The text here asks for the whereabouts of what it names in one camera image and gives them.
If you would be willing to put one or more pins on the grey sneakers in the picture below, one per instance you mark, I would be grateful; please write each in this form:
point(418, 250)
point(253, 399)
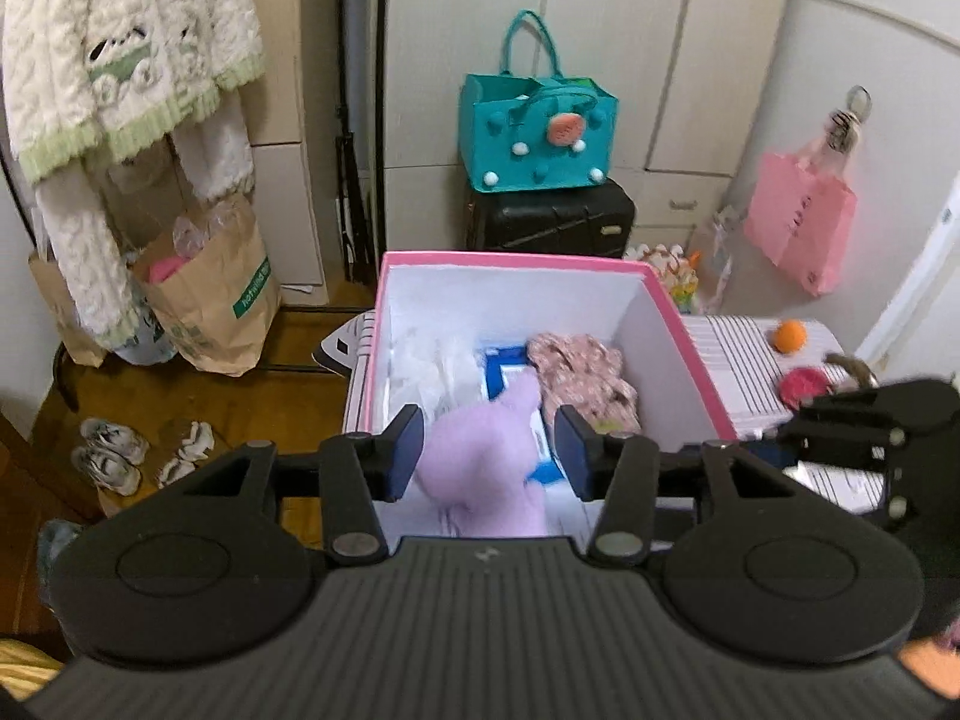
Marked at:
point(110, 456)

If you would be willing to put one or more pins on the cream knit cardigan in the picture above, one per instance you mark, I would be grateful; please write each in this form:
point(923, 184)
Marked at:
point(92, 84)

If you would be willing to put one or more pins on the orange egg sponge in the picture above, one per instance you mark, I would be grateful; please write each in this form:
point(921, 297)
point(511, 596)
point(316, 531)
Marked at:
point(789, 337)

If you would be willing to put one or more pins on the striped tablecloth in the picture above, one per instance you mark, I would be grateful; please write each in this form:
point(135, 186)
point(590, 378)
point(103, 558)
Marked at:
point(743, 367)

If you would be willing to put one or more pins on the white door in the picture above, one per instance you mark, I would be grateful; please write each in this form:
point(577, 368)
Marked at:
point(917, 333)

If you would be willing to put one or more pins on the pink storage box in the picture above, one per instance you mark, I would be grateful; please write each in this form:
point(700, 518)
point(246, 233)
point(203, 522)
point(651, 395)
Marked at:
point(452, 328)

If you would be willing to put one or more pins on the black clothes rack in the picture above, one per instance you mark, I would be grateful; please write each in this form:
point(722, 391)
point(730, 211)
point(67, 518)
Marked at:
point(356, 230)

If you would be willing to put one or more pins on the white brown plush dog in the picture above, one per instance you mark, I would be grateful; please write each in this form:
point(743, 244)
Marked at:
point(859, 376)

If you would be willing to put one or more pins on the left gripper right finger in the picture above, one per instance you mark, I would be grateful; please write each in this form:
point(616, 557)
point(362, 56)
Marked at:
point(648, 497)

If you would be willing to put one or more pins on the white mesh bath pouf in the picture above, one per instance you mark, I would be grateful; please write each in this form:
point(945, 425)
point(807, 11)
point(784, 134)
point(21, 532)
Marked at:
point(435, 374)

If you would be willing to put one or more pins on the brown slippers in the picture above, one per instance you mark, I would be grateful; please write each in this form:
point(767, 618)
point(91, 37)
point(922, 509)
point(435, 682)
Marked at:
point(185, 445)

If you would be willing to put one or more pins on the pink tote bag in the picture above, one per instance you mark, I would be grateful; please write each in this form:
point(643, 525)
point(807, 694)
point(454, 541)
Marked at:
point(801, 215)

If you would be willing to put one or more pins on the purple plush toy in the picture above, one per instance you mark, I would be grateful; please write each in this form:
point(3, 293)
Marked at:
point(475, 465)

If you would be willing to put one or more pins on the metal wall hook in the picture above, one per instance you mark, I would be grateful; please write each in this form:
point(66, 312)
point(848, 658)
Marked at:
point(859, 103)

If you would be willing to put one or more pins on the black suitcase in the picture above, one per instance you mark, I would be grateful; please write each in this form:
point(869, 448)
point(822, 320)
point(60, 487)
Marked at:
point(591, 221)

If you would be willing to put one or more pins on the teal felt handbag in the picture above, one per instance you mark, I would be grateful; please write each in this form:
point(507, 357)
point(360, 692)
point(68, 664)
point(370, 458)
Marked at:
point(525, 133)

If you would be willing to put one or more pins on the blue wet wipes pack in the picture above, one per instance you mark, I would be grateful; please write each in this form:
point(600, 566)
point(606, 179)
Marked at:
point(517, 404)

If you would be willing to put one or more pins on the beige wooden wardrobe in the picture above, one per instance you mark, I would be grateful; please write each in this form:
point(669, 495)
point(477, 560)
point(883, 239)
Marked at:
point(688, 75)

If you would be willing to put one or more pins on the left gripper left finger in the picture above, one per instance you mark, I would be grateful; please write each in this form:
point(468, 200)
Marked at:
point(327, 498)

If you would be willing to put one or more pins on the pink fluffy pompom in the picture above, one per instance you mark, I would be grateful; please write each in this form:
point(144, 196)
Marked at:
point(802, 384)

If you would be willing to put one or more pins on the pink floral scrunchie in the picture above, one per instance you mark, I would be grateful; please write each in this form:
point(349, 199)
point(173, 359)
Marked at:
point(580, 371)

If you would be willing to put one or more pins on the brown paper bag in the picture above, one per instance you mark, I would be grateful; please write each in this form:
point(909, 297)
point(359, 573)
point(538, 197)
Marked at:
point(210, 283)

